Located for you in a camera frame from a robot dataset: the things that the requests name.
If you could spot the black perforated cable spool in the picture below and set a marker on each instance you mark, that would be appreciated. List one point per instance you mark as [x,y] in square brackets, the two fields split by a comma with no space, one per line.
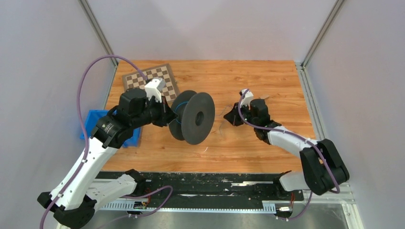
[196,115]

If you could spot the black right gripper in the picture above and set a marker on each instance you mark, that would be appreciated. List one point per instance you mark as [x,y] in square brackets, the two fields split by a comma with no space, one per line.
[231,117]

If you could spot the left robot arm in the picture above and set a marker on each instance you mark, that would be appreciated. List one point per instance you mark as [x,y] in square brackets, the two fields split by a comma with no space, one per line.
[71,202]

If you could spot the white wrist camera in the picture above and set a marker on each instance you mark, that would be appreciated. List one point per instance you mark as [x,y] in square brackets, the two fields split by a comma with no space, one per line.
[246,97]
[155,88]

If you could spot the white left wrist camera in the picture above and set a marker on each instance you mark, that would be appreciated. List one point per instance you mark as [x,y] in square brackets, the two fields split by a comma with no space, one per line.
[155,88]

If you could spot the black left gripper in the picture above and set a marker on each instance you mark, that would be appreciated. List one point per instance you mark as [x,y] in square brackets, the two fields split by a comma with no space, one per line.
[166,114]

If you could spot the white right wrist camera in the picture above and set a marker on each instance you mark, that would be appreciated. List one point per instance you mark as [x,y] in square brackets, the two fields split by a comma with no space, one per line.
[246,97]

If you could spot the wooden chessboard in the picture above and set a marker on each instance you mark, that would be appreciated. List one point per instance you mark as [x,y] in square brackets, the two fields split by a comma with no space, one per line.
[161,77]

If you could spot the small wooden block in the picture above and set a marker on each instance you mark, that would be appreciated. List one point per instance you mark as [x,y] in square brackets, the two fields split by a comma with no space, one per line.
[264,97]

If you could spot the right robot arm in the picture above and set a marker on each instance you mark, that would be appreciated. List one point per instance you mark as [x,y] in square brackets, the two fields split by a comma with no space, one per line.
[323,169]

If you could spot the aluminium frame rail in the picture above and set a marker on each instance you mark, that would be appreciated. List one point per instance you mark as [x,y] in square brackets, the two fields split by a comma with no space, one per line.
[341,205]

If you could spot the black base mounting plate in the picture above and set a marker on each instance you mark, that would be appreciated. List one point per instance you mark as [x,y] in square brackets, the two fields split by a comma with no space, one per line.
[213,190]

